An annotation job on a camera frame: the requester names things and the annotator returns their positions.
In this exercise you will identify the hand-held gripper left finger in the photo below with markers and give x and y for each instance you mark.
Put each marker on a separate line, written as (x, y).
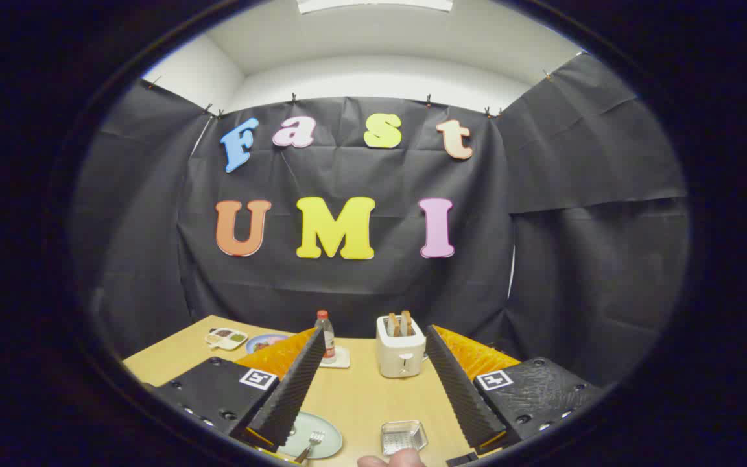
(296, 383)

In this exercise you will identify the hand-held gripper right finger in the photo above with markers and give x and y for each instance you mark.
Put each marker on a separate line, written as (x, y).
(458, 383)

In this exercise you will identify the pale green plate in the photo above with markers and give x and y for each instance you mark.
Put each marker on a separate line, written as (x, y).
(321, 425)

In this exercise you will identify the blue plate with food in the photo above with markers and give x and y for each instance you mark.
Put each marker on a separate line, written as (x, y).
(268, 340)

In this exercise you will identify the white square coaster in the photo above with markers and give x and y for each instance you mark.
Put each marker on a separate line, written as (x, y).
(341, 360)

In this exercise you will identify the clear water bottle red label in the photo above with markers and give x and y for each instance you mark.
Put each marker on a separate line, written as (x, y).
(327, 334)

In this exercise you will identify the white toaster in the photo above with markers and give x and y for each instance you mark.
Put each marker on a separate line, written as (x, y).
(401, 355)

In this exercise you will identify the square metal drain basket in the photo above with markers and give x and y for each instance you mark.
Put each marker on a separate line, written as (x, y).
(403, 438)

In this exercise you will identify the toast slice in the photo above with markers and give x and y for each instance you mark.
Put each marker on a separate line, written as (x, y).
(407, 323)
(393, 325)

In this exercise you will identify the white divided sauce dish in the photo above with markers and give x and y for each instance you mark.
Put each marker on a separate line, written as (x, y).
(225, 338)

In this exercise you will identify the black backdrop cloth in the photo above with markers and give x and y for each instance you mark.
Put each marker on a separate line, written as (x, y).
(360, 285)

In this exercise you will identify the ceiling light panel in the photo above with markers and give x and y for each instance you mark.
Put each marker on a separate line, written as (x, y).
(373, 5)

